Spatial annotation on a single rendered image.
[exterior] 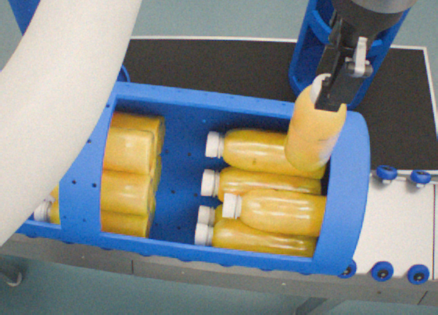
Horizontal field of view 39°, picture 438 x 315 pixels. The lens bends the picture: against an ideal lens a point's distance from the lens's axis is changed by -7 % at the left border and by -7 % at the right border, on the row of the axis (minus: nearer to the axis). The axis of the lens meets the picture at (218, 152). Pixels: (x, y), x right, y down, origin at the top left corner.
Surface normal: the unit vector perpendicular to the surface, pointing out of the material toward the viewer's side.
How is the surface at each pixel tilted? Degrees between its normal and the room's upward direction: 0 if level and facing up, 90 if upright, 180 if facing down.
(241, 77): 0
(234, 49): 0
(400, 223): 0
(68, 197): 43
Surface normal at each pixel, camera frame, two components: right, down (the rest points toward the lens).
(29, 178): 0.73, 0.24
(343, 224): -0.04, 0.31
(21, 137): 0.48, -0.15
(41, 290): 0.05, -0.37
